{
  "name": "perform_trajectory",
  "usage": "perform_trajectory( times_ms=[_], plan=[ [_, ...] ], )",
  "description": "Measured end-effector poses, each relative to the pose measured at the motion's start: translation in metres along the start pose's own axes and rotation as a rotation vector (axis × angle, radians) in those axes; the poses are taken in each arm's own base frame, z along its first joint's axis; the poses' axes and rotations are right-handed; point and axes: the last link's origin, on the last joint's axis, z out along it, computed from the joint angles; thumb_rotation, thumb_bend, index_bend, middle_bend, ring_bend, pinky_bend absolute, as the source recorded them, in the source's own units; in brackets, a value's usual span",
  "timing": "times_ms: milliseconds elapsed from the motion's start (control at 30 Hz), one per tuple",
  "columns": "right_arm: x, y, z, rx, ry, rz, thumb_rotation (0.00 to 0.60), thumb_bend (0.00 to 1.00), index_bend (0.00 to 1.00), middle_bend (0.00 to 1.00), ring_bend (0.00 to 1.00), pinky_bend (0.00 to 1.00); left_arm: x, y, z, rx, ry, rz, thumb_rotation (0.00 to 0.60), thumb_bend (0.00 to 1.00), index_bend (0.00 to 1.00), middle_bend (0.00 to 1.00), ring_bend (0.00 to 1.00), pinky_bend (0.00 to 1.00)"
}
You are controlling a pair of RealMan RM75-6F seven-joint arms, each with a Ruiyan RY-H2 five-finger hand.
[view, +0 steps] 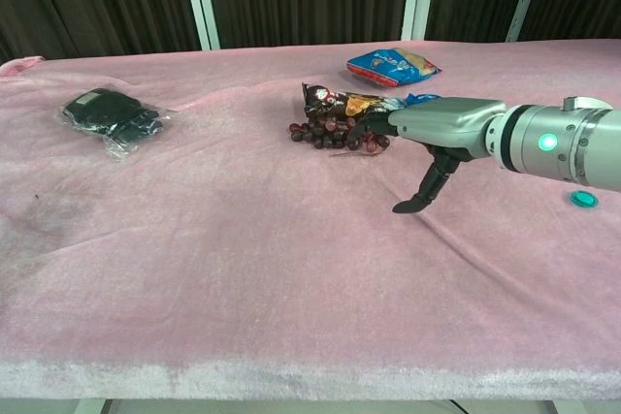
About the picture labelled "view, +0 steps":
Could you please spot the small green round cap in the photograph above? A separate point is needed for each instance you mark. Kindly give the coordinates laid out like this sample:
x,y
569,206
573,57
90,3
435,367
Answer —
x,y
583,200

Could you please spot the black gloves in plastic bag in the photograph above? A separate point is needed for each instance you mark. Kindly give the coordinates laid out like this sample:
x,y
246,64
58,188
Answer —
x,y
116,118

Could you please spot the dark snack bag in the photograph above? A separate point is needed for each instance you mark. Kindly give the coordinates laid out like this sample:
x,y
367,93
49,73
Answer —
x,y
339,103

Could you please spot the pink fuzzy table blanket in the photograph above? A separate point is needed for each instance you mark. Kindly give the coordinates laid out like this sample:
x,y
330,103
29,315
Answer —
x,y
271,249

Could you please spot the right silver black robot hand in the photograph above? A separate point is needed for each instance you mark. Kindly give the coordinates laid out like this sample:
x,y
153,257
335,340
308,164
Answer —
x,y
441,120

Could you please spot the blue red snack packet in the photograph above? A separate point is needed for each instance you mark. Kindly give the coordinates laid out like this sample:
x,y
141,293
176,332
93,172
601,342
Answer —
x,y
390,66

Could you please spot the dark red grape bunch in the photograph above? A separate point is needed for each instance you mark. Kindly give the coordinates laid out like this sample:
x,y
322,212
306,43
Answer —
x,y
330,135

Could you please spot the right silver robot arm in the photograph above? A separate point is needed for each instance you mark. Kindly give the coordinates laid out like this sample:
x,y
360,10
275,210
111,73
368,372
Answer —
x,y
563,142

